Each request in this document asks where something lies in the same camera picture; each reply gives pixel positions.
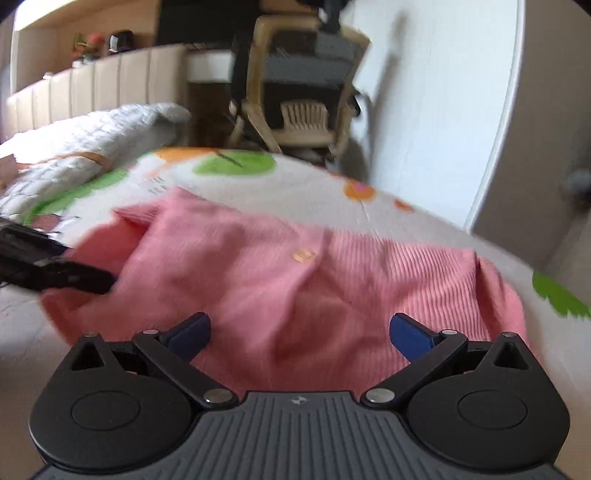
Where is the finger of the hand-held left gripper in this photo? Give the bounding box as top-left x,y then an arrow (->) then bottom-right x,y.
33,257 -> 116,296

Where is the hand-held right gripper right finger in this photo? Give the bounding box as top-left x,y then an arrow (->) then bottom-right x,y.
359,313 -> 533,409

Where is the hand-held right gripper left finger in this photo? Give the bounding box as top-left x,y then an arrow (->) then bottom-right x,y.
69,312 -> 238,409

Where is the pink ribbed dress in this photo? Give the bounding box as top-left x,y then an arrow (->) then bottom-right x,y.
41,186 -> 526,394

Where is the white quilted blanket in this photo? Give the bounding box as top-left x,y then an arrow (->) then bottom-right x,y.
0,102 -> 193,223

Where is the printed ruler mat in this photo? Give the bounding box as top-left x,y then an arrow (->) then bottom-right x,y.
0,147 -> 591,480

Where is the beige padded headboard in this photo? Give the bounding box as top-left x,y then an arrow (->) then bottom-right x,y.
4,44 -> 191,145

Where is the grey plush toy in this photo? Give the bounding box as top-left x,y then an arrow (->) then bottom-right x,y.
560,169 -> 591,201

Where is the beige mesh office chair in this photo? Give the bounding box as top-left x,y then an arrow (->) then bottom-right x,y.
228,14 -> 372,155

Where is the dark monitor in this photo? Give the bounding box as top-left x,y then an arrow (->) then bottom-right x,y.
157,0 -> 266,47

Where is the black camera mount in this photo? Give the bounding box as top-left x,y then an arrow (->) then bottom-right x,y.
316,0 -> 354,34

